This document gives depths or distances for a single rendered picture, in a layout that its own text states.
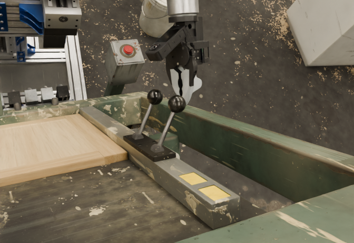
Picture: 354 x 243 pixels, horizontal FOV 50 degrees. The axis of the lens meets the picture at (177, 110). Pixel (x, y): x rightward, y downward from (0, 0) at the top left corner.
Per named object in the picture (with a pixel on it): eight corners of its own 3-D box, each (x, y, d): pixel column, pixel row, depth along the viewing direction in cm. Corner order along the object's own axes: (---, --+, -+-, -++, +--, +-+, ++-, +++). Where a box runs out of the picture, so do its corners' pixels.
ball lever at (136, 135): (139, 142, 92) (161, 91, 92) (145, 146, 88) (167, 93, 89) (126, 137, 90) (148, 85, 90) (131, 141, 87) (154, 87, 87)
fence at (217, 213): (93, 116, 142) (92, 105, 141) (241, 220, 58) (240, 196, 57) (80, 118, 140) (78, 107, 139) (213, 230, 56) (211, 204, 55)
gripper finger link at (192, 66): (198, 86, 90) (196, 48, 88) (194, 87, 89) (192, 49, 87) (184, 85, 93) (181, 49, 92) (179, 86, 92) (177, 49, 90)
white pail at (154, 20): (170, 9, 299) (191, -37, 260) (179, 40, 288) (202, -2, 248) (132, 8, 287) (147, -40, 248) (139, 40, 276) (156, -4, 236)
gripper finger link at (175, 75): (197, 101, 97) (195, 65, 95) (182, 105, 93) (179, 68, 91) (188, 100, 99) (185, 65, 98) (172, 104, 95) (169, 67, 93)
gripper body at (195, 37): (211, 65, 94) (208, 15, 92) (188, 68, 88) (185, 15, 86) (188, 64, 99) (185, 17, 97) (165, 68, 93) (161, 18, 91)
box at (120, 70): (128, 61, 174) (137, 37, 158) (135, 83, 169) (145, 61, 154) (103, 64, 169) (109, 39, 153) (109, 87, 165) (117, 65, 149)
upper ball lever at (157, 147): (159, 155, 81) (183, 97, 82) (166, 160, 78) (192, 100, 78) (144, 149, 79) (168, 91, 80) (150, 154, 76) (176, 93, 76)
